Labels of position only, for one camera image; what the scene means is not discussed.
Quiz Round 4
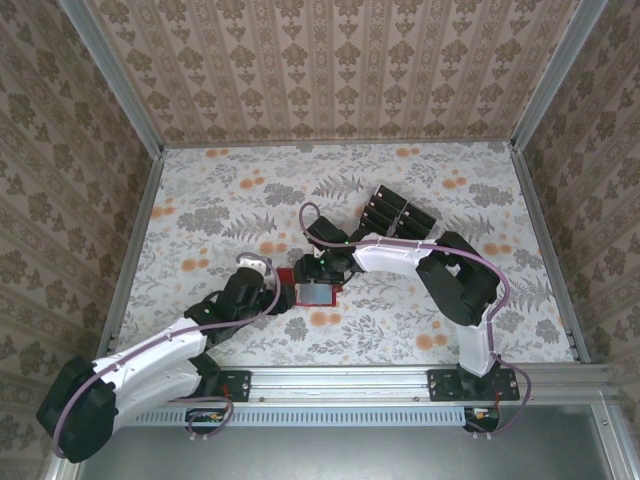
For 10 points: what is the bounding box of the red leather card holder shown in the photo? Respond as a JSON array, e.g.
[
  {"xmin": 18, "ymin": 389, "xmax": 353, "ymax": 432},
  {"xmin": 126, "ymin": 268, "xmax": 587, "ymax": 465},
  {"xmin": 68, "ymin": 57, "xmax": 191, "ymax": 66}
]
[{"xmin": 276, "ymin": 266, "xmax": 345, "ymax": 308}]

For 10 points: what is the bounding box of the black VIP card 88888832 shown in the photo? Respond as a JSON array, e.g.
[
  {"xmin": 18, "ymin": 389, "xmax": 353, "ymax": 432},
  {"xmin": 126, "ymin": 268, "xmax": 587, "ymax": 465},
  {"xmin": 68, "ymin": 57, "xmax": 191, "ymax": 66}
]
[{"xmin": 357, "ymin": 215, "xmax": 396, "ymax": 236}]

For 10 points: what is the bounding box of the black VIP card 88888813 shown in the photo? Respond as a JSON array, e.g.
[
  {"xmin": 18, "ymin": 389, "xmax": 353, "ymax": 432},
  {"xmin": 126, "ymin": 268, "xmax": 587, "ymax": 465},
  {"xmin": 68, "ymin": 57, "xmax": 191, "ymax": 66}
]
[{"xmin": 363, "ymin": 205, "xmax": 401, "ymax": 225}]

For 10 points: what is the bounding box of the black VIP card 88888819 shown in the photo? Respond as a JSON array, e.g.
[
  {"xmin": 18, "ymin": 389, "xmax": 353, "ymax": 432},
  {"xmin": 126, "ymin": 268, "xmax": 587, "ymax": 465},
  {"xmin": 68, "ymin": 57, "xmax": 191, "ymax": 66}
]
[{"xmin": 392, "ymin": 222, "xmax": 431, "ymax": 242}]

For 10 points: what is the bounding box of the floral tablecloth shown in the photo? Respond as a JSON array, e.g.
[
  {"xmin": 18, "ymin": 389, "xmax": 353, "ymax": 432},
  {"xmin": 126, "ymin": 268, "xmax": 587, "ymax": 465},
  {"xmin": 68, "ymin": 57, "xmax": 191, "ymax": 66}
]
[{"xmin": 107, "ymin": 141, "xmax": 576, "ymax": 366}]

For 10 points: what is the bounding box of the grey metal sheet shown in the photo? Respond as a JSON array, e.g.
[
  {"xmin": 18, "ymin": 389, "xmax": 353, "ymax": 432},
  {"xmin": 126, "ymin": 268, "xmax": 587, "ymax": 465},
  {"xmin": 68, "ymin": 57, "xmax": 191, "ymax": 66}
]
[{"xmin": 47, "ymin": 402, "xmax": 640, "ymax": 480}]

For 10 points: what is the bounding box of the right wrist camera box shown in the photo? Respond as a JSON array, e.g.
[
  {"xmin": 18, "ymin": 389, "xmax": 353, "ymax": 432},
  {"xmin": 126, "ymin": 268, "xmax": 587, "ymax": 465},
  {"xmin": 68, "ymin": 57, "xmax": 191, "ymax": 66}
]
[{"xmin": 304, "ymin": 215, "xmax": 352, "ymax": 252}]

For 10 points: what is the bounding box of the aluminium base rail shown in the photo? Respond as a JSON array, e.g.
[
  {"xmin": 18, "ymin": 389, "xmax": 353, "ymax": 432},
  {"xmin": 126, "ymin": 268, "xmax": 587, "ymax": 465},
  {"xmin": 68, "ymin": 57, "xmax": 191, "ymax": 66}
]
[{"xmin": 214, "ymin": 363, "xmax": 614, "ymax": 404}]

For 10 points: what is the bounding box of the slotted grey cable duct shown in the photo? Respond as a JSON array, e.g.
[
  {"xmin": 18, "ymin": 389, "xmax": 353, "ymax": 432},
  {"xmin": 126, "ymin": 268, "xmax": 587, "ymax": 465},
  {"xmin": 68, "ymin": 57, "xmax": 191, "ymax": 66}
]
[{"xmin": 117, "ymin": 405, "xmax": 504, "ymax": 429}]

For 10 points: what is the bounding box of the aluminium side rail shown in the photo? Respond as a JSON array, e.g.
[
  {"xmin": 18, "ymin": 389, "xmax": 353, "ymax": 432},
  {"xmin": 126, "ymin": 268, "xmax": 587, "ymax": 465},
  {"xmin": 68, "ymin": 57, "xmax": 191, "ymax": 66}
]
[
  {"xmin": 97, "ymin": 147, "xmax": 166, "ymax": 357},
  {"xmin": 509, "ymin": 142, "xmax": 591, "ymax": 364}
]

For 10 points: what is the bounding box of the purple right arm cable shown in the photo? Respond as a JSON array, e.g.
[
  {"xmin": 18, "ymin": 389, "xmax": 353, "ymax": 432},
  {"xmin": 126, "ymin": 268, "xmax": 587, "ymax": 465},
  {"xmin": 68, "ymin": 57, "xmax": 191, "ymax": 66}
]
[{"xmin": 297, "ymin": 201, "xmax": 534, "ymax": 442}]

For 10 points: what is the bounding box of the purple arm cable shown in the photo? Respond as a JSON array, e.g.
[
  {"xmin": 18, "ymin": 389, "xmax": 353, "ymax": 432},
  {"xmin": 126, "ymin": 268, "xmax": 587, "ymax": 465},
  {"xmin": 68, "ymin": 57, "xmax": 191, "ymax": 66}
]
[
  {"xmin": 52, "ymin": 252, "xmax": 284, "ymax": 461},
  {"xmin": 297, "ymin": 201, "xmax": 534, "ymax": 442}
]

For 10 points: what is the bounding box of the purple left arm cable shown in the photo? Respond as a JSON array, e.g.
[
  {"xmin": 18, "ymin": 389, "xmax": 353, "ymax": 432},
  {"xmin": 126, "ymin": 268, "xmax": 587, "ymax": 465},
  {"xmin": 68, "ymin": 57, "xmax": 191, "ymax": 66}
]
[{"xmin": 52, "ymin": 252, "xmax": 284, "ymax": 461}]

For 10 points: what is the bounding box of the aluminium frame post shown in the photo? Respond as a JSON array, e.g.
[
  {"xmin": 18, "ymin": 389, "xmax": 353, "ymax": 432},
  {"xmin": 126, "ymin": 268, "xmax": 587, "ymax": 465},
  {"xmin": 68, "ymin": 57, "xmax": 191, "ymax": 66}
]
[
  {"xmin": 58, "ymin": 0, "xmax": 166, "ymax": 156},
  {"xmin": 510, "ymin": 0, "xmax": 601, "ymax": 151}
]

